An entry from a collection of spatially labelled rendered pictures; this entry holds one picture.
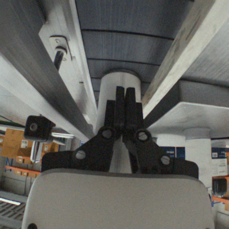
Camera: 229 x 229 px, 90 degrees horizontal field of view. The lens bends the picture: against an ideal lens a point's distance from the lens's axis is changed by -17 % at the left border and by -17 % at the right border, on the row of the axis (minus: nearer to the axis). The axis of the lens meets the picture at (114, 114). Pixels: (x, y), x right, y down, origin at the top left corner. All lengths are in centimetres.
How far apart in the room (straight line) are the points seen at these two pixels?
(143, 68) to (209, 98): 17
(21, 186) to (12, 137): 730
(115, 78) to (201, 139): 36
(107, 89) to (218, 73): 21
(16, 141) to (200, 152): 194
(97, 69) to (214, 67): 20
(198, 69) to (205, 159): 28
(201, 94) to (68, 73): 26
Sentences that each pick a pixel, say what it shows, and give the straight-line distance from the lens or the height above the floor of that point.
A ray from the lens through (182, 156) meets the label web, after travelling 68.
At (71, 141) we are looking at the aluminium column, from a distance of 53.
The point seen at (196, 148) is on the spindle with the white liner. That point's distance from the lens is 46.
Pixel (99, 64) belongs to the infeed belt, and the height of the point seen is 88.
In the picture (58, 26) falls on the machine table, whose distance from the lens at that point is 20.
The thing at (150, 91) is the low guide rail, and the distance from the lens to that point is 16.
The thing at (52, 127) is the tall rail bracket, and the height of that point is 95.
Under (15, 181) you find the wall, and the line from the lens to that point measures 939.
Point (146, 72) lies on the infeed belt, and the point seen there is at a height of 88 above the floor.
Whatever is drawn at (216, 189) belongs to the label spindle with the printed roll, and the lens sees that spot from 87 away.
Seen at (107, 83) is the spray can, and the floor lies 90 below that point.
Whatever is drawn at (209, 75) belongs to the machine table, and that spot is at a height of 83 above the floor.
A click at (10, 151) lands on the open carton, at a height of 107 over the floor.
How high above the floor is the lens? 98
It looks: 18 degrees down
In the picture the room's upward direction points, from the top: 176 degrees counter-clockwise
